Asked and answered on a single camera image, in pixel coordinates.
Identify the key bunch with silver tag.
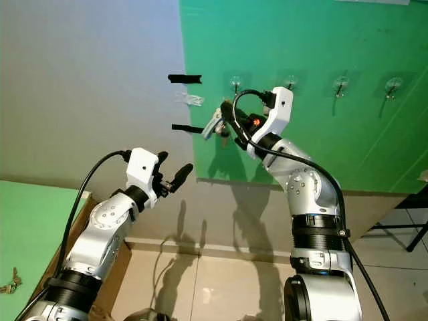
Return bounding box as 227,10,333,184
202,109,231,141

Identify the black tape strip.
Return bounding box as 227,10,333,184
171,124,205,133
168,74,203,85

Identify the wooden cabinet with green cover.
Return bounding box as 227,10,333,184
0,179,134,321

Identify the small silver key bunch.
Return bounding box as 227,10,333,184
0,267,22,295

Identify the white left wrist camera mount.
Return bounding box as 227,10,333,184
126,147,161,196

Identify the clear plastic wall hook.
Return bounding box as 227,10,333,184
174,92,205,108

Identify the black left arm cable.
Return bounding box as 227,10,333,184
60,150,130,275

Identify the green wall board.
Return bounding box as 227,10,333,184
179,0,428,195

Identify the black metal furniture frame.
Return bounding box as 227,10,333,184
368,171,428,253

